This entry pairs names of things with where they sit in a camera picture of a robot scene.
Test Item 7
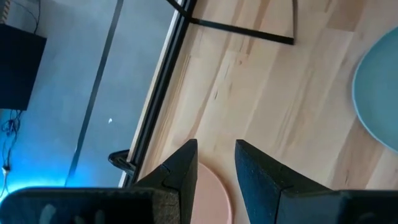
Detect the wooden shelf black frame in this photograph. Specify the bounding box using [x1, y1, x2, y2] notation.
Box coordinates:
[166, 0, 298, 46]

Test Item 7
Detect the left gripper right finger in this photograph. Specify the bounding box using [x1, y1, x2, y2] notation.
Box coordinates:
[234, 139, 398, 224]

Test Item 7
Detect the black aluminium table frame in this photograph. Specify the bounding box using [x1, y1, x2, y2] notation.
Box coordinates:
[119, 0, 200, 189]

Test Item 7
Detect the black dangling cable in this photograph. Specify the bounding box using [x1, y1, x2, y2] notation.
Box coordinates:
[0, 108, 24, 200]

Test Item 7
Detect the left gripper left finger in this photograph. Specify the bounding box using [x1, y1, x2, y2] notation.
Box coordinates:
[0, 138, 198, 224]

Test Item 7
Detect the black box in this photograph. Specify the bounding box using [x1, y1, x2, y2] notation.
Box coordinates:
[0, 23, 47, 111]

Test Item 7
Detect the blue-grey plate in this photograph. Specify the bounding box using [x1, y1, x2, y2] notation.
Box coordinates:
[351, 26, 398, 154]

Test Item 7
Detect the pink plate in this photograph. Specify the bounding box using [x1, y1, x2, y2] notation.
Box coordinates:
[190, 161, 233, 224]

